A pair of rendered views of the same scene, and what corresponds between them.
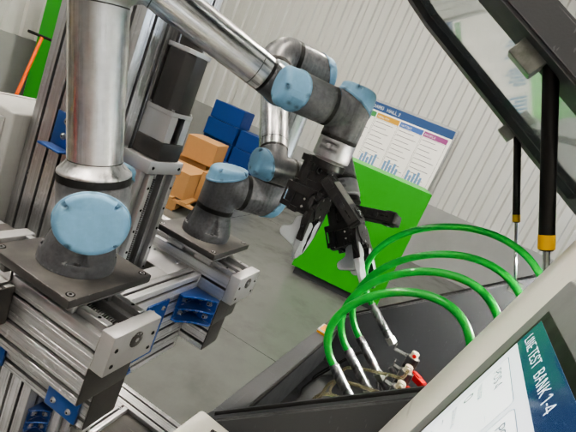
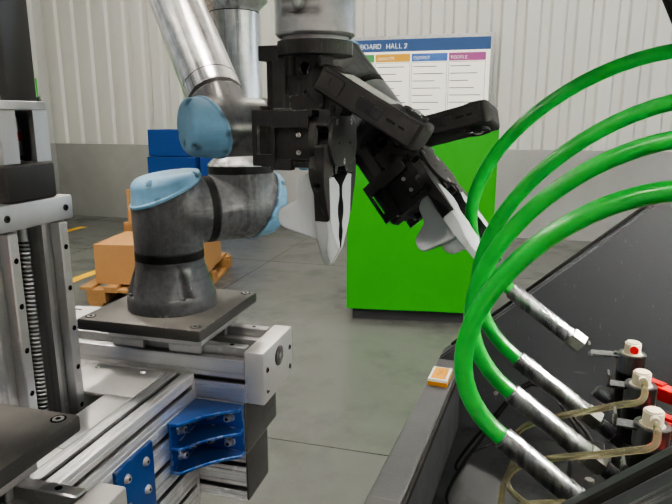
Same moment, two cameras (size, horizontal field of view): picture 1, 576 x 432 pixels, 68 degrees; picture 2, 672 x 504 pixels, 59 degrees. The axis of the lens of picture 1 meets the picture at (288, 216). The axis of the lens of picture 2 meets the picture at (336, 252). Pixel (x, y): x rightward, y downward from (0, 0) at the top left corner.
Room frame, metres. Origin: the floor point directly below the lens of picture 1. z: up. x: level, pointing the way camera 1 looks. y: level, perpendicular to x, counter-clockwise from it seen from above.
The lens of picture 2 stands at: (0.26, -0.03, 1.36)
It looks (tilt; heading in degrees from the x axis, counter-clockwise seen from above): 13 degrees down; 358
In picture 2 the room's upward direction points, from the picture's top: straight up
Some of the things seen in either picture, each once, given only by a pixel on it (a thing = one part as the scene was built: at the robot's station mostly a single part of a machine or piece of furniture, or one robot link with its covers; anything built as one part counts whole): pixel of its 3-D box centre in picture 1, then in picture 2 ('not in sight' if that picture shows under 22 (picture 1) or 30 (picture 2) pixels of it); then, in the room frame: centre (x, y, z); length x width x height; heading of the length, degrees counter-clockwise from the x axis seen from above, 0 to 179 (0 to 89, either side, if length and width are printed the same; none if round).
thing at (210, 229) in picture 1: (210, 219); (171, 276); (1.27, 0.22, 1.09); 0.15 x 0.15 x 0.10
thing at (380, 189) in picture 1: (359, 228); (418, 217); (4.52, -0.77, 0.65); 0.95 x 0.86 x 1.30; 81
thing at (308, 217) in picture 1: (308, 219); (324, 174); (0.83, -0.04, 1.31); 0.05 x 0.02 x 0.09; 158
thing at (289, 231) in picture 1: (291, 235); (306, 219); (0.84, -0.02, 1.26); 0.06 x 0.03 x 0.09; 68
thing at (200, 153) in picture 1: (198, 172); (162, 238); (5.10, 1.23, 0.39); 1.20 x 0.85 x 0.79; 175
